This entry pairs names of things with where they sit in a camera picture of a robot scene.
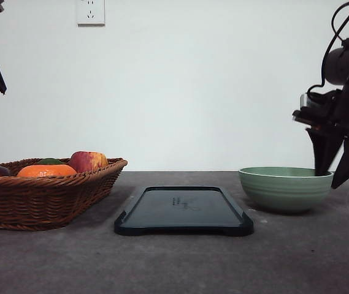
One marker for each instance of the green ceramic bowl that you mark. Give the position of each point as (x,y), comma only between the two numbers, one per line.
(286,189)

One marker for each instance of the white wall socket left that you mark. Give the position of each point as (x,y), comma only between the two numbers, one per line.
(90,14)

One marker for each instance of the black gripper body screen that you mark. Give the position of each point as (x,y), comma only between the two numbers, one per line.
(328,110)

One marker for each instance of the wrist camera screen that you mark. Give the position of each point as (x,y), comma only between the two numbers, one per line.
(331,99)

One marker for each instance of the dark rectangular tray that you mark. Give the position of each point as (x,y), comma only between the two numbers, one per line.
(183,209)

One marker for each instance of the red yellow apple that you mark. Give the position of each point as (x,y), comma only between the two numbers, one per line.
(86,161)

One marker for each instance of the orange tangerine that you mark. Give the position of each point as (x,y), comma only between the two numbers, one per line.
(46,171)

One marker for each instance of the green fruit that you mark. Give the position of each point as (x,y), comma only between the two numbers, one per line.
(46,161)

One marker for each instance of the brown wicker basket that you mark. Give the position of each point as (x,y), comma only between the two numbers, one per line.
(30,203)

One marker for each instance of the black cable screen-right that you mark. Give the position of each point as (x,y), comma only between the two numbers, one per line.
(326,53)

